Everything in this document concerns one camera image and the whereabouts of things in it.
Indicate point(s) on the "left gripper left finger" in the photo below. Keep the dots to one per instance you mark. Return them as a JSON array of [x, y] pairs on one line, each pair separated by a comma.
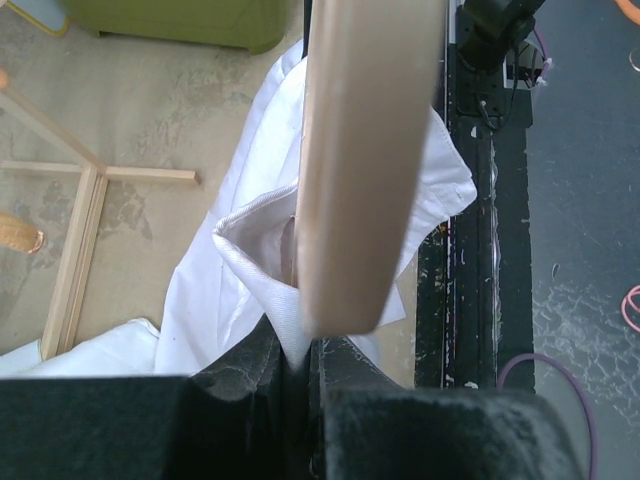
[[222, 423]]

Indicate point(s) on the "wooden hanger middle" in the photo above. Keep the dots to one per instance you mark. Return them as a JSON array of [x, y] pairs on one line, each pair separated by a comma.
[[19, 235]]

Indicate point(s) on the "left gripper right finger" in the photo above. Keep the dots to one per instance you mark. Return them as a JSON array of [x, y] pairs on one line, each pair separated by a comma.
[[369, 427]]

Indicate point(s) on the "white board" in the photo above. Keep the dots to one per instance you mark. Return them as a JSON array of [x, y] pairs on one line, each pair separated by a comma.
[[46, 14]]

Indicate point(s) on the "light wooden hanger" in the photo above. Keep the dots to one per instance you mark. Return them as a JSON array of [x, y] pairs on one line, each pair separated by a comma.
[[371, 75]]

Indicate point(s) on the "wooden clothes rack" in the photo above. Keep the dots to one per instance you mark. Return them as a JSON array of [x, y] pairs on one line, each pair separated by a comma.
[[94, 176]]

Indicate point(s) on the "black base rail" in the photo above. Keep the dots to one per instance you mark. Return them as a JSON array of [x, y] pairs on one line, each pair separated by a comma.
[[474, 316]]

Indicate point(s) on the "olive green laundry basket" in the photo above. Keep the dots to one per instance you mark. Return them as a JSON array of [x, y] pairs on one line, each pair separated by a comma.
[[254, 25]]

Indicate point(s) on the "white shirt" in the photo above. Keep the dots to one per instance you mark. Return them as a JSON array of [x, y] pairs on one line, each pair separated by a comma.
[[232, 274]]

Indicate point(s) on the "orange hanger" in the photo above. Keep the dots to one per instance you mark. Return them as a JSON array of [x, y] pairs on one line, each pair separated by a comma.
[[629, 9]]

